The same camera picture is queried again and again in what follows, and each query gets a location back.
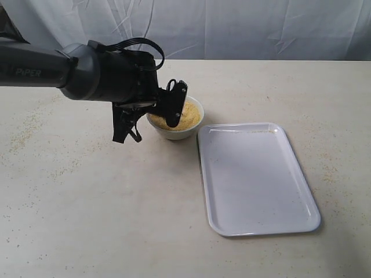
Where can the white plastic tray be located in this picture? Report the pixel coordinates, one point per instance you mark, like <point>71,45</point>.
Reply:
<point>253,182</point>

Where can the white backdrop curtain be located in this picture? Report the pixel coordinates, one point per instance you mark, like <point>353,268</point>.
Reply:
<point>227,30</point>

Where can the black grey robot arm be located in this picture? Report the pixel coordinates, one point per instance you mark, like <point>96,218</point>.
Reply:
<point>92,72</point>

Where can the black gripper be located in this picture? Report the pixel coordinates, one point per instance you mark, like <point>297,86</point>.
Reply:
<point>127,78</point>

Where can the white bowl of yellow grains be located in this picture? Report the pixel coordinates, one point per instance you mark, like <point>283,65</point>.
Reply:
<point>191,118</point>

